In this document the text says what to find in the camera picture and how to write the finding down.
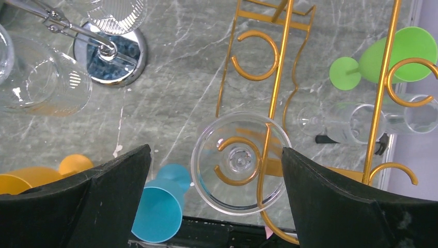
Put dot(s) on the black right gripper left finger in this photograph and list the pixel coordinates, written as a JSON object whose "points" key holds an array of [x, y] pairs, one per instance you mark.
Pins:
{"points": [[94, 208]]}

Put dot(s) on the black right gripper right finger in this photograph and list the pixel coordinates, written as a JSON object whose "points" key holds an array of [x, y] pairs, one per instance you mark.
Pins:
{"points": [[332, 210]]}

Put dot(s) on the blue plastic wine glass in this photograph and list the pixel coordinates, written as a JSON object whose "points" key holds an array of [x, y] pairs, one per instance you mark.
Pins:
{"points": [[160, 210]]}

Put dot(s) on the orange plastic wine glass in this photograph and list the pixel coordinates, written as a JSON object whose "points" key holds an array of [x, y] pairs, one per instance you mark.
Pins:
{"points": [[13, 185], [39, 175]]}

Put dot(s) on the clear wine glass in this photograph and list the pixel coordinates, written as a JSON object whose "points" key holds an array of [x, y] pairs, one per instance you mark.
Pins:
{"points": [[409, 120], [342, 122], [235, 164]]}

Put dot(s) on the green plastic wine glass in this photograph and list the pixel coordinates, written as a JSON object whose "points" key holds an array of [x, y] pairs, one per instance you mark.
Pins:
{"points": [[410, 42]]}

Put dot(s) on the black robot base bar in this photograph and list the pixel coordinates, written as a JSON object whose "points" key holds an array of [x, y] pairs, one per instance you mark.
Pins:
{"points": [[198, 232]]}

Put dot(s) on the clear ribbed glass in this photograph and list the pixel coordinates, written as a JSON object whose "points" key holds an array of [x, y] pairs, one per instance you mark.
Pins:
{"points": [[116, 17], [44, 80]]}

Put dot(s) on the chrome wire glass rack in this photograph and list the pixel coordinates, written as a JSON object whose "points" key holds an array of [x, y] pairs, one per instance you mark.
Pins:
{"points": [[110, 60]]}

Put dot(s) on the gold wire glass rack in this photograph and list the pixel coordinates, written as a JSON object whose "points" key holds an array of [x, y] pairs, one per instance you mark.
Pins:
{"points": [[283, 16]]}

